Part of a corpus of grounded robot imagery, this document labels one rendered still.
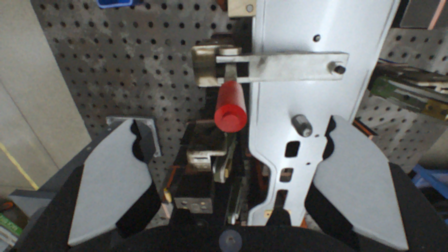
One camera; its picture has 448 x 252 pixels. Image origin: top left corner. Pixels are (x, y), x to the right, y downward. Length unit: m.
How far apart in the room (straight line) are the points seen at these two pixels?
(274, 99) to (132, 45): 0.52
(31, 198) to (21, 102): 1.87
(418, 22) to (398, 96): 0.13
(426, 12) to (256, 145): 0.37
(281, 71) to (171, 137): 0.63
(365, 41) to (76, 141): 2.31
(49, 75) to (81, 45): 1.25
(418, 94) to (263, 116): 0.24
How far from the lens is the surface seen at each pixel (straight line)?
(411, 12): 0.44
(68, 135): 2.32
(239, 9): 0.24
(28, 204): 0.64
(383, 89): 0.42
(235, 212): 0.42
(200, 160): 0.33
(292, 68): 0.25
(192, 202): 0.35
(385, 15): 0.39
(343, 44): 0.36
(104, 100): 0.83
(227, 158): 0.31
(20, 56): 2.13
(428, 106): 0.38
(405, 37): 0.83
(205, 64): 0.26
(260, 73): 0.24
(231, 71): 0.20
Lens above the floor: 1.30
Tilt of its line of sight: 58 degrees down
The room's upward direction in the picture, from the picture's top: 176 degrees counter-clockwise
